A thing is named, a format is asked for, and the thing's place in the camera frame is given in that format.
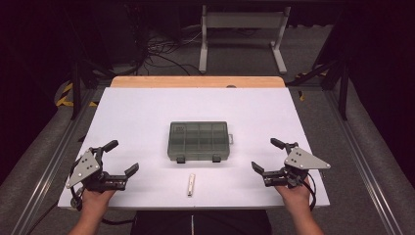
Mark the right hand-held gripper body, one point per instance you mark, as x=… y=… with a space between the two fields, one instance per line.
x=300 y=160

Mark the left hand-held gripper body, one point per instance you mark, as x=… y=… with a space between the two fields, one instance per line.
x=89 y=178

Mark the small white stick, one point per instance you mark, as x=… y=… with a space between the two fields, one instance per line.
x=191 y=184

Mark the grey transparent compartment box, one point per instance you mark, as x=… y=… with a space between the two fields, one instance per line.
x=198 y=140

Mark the person's left hand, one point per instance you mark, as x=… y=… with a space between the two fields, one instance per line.
x=94 y=199

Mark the person's right hand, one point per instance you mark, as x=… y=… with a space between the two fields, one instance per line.
x=297 y=197

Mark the white foam board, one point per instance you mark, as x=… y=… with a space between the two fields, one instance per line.
x=137 y=114

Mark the yellow and black floor tape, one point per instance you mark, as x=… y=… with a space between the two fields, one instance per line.
x=65 y=96
x=301 y=95

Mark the person's black clothing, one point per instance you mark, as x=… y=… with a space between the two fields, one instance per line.
x=163 y=223

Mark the black metal stand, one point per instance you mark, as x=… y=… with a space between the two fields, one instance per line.
x=75 y=91
x=342 y=91

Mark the wooden table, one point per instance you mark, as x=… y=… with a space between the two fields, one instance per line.
x=195 y=81

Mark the aluminium rail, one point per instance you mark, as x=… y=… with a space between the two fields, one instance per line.
x=49 y=169
x=365 y=169

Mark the white metal stand frame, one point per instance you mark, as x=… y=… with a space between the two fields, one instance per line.
x=243 y=20

